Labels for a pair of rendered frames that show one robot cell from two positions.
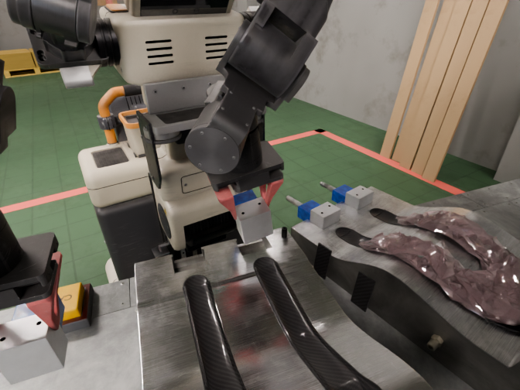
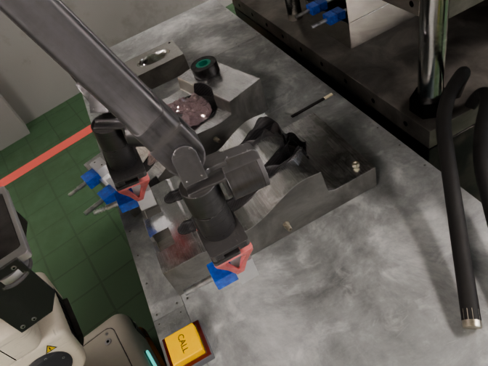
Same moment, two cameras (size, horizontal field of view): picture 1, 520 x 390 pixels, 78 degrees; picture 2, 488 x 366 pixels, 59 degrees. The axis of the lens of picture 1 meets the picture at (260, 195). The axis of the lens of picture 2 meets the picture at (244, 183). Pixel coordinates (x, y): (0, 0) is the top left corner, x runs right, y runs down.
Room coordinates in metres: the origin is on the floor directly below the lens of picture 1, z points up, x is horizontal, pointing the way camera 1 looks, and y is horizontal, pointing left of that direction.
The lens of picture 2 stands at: (0.07, 0.69, 1.56)
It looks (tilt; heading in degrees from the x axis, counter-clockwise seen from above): 44 degrees down; 281
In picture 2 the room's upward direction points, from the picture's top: 22 degrees counter-clockwise
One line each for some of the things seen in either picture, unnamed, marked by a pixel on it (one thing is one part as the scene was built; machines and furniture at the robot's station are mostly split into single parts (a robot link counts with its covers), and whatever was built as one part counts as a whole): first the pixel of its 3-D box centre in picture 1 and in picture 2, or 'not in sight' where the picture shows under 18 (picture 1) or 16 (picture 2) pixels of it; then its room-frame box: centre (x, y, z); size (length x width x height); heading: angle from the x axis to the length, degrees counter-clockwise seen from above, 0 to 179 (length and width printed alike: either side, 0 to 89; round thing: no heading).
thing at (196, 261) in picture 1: (190, 267); (165, 245); (0.39, 0.11, 0.87); 0.05 x 0.05 x 0.04; 20
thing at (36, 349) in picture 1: (40, 311); (217, 274); (0.25, 0.26, 0.93); 0.13 x 0.05 x 0.05; 20
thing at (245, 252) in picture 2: not in sight; (230, 250); (0.21, 0.26, 0.99); 0.07 x 0.07 x 0.09; 20
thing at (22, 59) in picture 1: (32, 61); not in sight; (7.20, 4.67, 0.21); 1.19 x 0.86 x 0.42; 121
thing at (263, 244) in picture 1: (253, 251); (152, 213); (0.42, 0.01, 0.87); 0.05 x 0.05 x 0.04; 20
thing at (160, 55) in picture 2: not in sight; (156, 66); (0.48, -0.76, 0.83); 0.20 x 0.15 x 0.07; 20
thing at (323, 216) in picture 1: (308, 210); (105, 197); (0.57, -0.10, 0.85); 0.13 x 0.05 x 0.05; 37
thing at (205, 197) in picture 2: not in sight; (206, 192); (0.21, 0.24, 1.12); 0.07 x 0.06 x 0.07; 15
